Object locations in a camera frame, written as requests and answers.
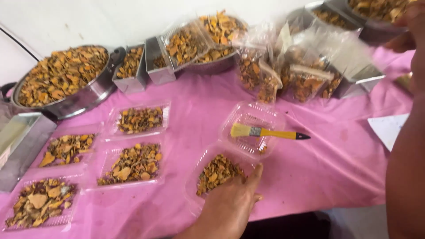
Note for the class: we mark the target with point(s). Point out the person's left hand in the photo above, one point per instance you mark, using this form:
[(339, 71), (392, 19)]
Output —
[(225, 209)]

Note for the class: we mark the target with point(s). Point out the person's right hand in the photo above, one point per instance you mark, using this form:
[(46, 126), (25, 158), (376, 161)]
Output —
[(416, 30)]

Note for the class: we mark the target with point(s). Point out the person's right fingers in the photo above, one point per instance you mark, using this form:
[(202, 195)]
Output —
[(400, 44)]

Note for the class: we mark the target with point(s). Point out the round steel bowl of turmeric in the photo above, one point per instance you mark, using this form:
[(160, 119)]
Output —
[(375, 11)]

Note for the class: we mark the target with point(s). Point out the clear plastic clamshell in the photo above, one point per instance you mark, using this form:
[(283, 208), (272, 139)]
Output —
[(252, 119)]

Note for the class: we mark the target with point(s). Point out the empty steel tin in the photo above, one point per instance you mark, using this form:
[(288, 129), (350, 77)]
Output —
[(362, 83)]

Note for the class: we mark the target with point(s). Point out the rectangular steel tin of turmeric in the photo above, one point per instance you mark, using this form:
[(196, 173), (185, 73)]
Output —
[(332, 18)]

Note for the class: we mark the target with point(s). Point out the plastic bag of dried turmeric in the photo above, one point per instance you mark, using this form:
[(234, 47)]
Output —
[(249, 69), (307, 86), (333, 86), (267, 88)]

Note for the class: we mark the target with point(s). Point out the heap of empty clear bags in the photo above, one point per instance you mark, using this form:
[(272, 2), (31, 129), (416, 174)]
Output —
[(318, 43)]

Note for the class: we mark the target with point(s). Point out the white paper sheet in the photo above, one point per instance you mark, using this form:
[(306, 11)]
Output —
[(386, 129)]

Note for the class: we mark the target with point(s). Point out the pink tablecloth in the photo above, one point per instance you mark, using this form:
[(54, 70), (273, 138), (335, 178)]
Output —
[(315, 166)]

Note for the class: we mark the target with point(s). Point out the steel colander of turmeric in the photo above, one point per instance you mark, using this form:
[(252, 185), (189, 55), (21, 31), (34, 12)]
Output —
[(222, 33)]

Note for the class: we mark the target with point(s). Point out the person's dark clothing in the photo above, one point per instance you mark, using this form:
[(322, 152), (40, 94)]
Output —
[(285, 227)]

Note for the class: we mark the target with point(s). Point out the filled closed clear clamshell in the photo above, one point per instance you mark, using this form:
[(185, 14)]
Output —
[(184, 44)]

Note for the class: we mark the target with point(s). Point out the dried turmeric pieces in clamshell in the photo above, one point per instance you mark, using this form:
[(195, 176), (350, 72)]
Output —
[(215, 171)]

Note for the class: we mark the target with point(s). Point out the small steel tin of turmeric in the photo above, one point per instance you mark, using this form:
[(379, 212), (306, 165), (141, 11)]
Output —
[(159, 64), (131, 66)]

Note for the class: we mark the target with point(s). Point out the clear tray of dried turmeric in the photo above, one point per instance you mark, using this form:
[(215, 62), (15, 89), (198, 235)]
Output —
[(131, 164), (141, 119), (39, 202), (66, 149)]

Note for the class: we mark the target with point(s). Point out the large steel pot of turmeric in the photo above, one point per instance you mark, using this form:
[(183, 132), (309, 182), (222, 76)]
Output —
[(63, 76)]

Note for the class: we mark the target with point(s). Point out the flat rectangular steel container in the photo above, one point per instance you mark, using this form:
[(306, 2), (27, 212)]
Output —
[(23, 146)]

